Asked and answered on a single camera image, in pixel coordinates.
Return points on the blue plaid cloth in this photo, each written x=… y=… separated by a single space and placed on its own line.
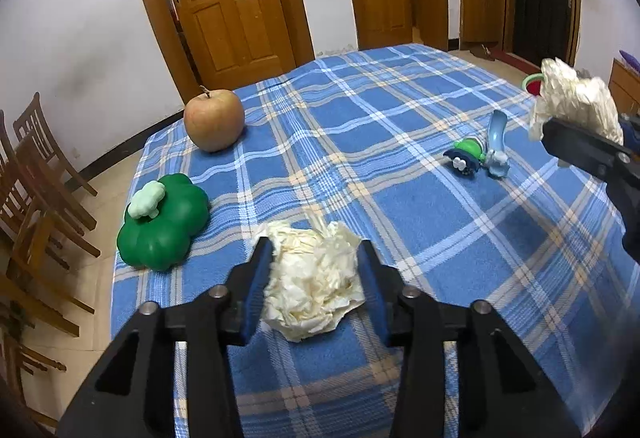
x=400 y=118

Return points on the white paper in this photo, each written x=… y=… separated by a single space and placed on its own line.
x=575 y=93
x=310 y=278

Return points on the low wooden wall cabinet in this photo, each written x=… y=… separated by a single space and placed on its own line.
x=480 y=6

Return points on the green pumpkin toy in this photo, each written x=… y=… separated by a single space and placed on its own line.
x=165 y=228

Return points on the red doormat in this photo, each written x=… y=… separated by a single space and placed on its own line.
x=520 y=62

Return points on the purple plastic bag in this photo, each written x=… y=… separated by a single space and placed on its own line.
x=631 y=60

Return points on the blue green plastic toy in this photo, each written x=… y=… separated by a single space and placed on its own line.
x=472 y=153

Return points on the brown slipper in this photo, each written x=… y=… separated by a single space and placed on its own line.
x=482 y=52

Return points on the green basin with red inside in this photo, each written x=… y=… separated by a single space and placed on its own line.
x=534 y=86

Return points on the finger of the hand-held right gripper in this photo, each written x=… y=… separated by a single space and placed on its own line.
x=580 y=146

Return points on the apple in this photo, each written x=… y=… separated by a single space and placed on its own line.
x=215 y=118

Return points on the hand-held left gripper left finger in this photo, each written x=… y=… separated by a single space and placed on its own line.
x=257 y=283

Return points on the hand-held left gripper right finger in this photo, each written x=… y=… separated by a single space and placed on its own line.
x=370 y=283

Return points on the wooden chair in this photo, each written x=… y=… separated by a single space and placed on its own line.
x=45 y=138
x=35 y=198
x=30 y=288

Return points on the wooden sideboard cabinet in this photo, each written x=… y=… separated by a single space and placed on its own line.
x=625 y=86

